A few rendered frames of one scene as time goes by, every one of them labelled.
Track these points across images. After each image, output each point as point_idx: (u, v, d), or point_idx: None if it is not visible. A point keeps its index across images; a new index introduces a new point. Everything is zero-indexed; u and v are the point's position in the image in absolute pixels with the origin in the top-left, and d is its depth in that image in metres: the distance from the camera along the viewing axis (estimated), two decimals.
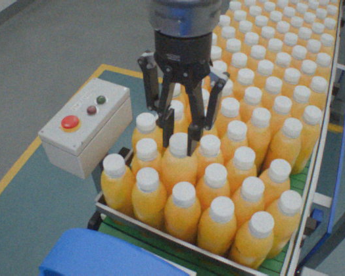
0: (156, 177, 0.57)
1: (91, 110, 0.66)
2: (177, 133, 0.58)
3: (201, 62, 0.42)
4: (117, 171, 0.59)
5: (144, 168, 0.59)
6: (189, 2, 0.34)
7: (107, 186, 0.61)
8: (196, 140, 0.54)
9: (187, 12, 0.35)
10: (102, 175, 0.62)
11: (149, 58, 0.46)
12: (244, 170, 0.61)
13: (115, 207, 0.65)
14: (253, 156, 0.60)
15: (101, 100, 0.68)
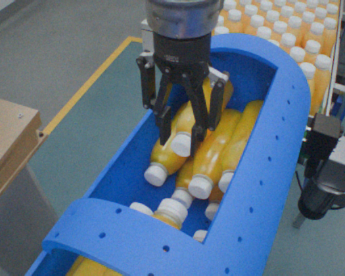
0: None
1: None
2: (175, 142, 0.57)
3: (200, 62, 0.42)
4: None
5: None
6: (186, 4, 0.34)
7: None
8: (199, 141, 0.53)
9: (185, 13, 0.34)
10: None
11: (148, 58, 0.46)
12: (288, 47, 0.86)
13: None
14: (294, 37, 0.85)
15: None
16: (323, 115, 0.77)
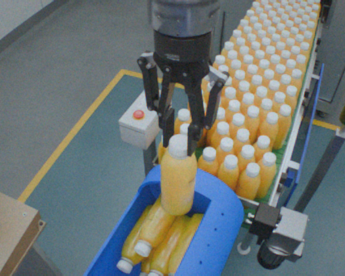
0: None
1: None
2: (136, 248, 0.76)
3: (200, 61, 0.42)
4: None
5: (177, 135, 0.58)
6: (188, 2, 0.34)
7: (163, 151, 1.05)
8: (196, 140, 0.54)
9: (186, 11, 0.35)
10: (160, 145, 1.06)
11: (148, 58, 0.46)
12: (242, 142, 1.06)
13: None
14: (248, 133, 1.05)
15: None
16: (265, 205, 0.97)
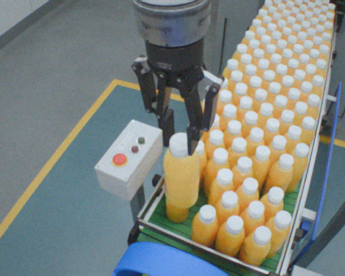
0: None
1: (135, 150, 0.88)
2: None
3: (194, 67, 0.42)
4: (185, 151, 0.56)
5: None
6: (175, 13, 0.33)
7: (173, 167, 0.58)
8: (196, 140, 0.54)
9: (173, 22, 0.34)
10: (167, 156, 0.59)
11: (143, 63, 0.46)
12: (250, 195, 0.83)
13: (179, 189, 0.63)
14: (256, 184, 0.82)
15: (141, 140, 0.90)
16: (276, 275, 0.75)
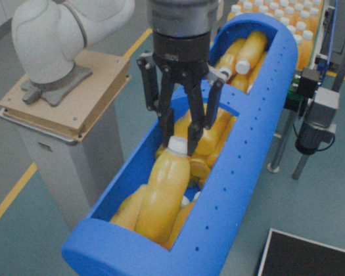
0: (246, 69, 0.92)
1: None
2: (220, 71, 0.97)
3: (200, 61, 0.42)
4: (186, 146, 0.55)
5: (238, 64, 0.93)
6: (186, 2, 0.34)
7: (167, 164, 0.55)
8: (196, 140, 0.54)
9: (184, 11, 0.35)
10: (163, 155, 0.57)
11: (148, 58, 0.46)
12: None
13: (161, 201, 0.56)
14: (288, 20, 1.26)
15: None
16: (308, 68, 1.18)
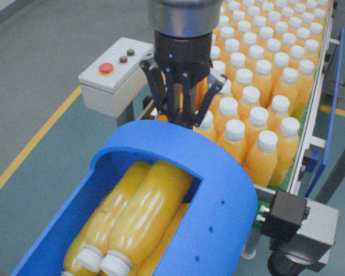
0: None
1: (123, 59, 0.79)
2: (79, 259, 0.45)
3: None
4: None
5: (102, 267, 0.40)
6: None
7: None
8: None
9: None
10: None
11: (215, 75, 0.44)
12: (250, 104, 0.74)
13: None
14: (258, 92, 0.74)
15: (131, 52, 0.82)
16: (286, 193, 0.66)
